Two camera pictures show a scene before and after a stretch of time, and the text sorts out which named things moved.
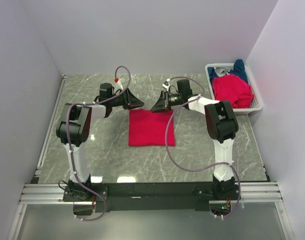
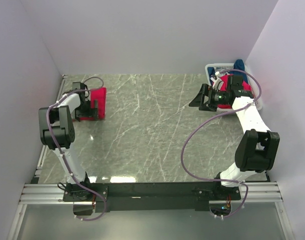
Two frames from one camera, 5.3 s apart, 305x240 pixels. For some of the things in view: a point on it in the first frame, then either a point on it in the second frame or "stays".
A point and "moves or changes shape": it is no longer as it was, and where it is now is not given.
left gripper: [130, 100] → [91, 112]
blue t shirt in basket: [238, 70] stays
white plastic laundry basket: [257, 104] stays
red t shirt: [146, 128] moves or changes shape
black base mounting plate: [149, 196] stays
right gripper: [163, 102] → [198, 101]
